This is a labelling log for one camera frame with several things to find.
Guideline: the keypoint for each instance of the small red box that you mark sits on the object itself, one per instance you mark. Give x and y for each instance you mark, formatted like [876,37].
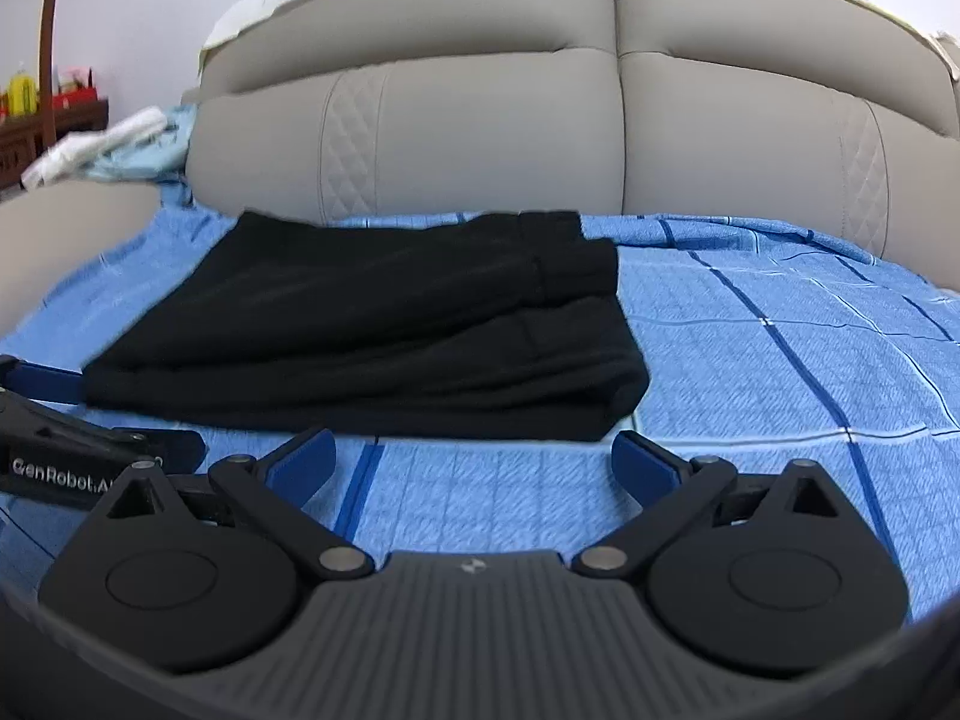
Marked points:
[75,86]

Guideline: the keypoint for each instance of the yellow bottle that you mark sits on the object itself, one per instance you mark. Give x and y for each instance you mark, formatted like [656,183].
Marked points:
[21,94]

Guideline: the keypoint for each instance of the black pants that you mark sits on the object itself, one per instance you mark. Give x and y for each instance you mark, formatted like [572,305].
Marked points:
[375,330]

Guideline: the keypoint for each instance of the white rolled cloth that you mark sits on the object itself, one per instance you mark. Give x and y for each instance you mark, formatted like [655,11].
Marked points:
[82,146]

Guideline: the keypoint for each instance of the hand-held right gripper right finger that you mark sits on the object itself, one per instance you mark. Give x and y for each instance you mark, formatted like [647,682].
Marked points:
[645,463]

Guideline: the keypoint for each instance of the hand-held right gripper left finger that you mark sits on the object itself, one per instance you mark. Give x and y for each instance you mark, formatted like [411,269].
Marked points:
[304,459]

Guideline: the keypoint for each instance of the blue checked blanket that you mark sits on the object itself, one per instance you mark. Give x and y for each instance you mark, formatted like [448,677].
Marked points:
[750,360]

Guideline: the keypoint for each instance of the light blue cloth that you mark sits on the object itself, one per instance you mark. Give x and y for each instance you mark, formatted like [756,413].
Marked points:
[146,154]

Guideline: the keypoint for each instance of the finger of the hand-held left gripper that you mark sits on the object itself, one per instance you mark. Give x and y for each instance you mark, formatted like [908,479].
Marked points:
[169,448]
[45,384]

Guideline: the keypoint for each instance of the beige leather sofa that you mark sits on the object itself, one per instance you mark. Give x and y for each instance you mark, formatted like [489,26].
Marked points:
[487,90]

